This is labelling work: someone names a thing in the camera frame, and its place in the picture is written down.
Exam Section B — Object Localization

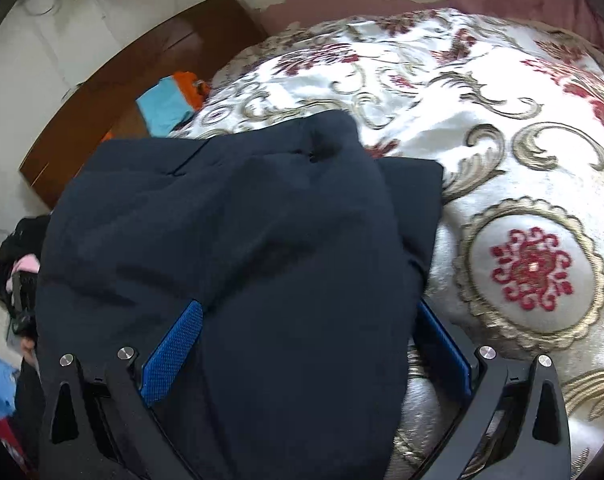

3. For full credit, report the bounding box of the red cloth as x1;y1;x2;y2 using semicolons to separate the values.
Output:
0;417;25;466

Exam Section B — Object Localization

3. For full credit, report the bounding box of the light blue and orange cloth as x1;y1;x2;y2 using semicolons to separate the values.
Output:
136;71;210;136

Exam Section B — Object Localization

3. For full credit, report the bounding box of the pink cloth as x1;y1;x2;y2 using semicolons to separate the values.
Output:
6;254;40;293

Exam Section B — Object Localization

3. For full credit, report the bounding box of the brown wooden headboard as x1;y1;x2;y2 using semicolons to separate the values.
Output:
19;0;267;211

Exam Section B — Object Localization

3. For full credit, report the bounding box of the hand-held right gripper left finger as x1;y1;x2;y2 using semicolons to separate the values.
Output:
39;299;205;480

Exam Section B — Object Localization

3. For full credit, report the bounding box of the dark navy padded jacket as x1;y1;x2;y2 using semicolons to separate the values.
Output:
36;109;443;480

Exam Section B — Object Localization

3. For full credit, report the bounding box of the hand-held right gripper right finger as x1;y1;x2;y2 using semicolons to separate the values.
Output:
413;299;572;480

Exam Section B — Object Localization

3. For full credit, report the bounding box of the floral white red bedspread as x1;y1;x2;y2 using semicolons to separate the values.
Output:
172;7;604;480

